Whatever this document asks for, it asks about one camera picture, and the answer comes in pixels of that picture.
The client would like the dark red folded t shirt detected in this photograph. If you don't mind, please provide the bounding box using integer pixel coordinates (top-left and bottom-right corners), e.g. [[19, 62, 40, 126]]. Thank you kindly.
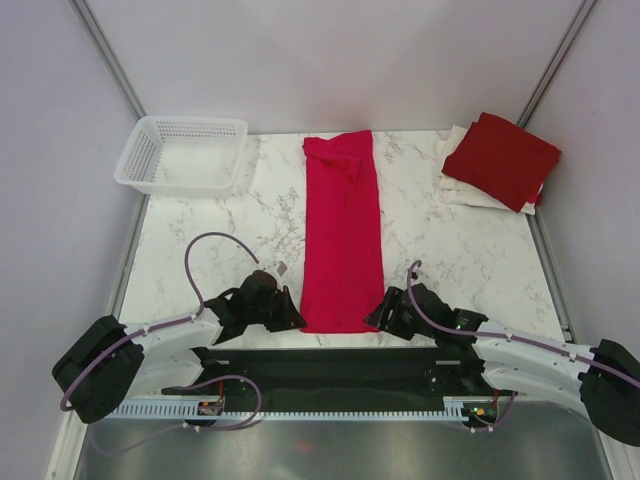
[[441, 112, 561, 212]]

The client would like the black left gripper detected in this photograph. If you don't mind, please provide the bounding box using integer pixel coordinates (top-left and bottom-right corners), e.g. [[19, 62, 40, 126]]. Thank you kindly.
[[247, 285, 306, 332]]

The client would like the bright red t shirt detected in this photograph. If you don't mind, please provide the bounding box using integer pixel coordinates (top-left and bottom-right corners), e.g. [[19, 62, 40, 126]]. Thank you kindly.
[[300, 130, 385, 334]]

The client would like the cream folded t shirt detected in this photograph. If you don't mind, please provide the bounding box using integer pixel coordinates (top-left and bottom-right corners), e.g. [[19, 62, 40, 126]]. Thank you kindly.
[[437, 126, 536, 215]]

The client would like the white slotted cable duct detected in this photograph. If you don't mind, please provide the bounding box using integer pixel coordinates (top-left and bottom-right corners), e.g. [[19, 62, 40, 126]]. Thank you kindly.
[[107, 397, 497, 422]]

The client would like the white plastic basket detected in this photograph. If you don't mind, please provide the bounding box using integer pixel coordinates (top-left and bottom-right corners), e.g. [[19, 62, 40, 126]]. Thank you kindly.
[[114, 115, 248, 199]]

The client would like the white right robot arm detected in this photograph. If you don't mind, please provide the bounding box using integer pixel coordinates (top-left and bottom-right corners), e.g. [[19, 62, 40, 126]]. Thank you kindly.
[[365, 283, 639, 447]]

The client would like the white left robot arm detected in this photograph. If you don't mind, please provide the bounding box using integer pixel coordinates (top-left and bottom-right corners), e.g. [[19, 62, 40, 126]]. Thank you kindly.
[[52, 270, 307, 424]]

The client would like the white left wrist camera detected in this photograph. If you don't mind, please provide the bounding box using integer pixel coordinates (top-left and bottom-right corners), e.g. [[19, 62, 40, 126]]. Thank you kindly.
[[273, 261, 288, 278]]

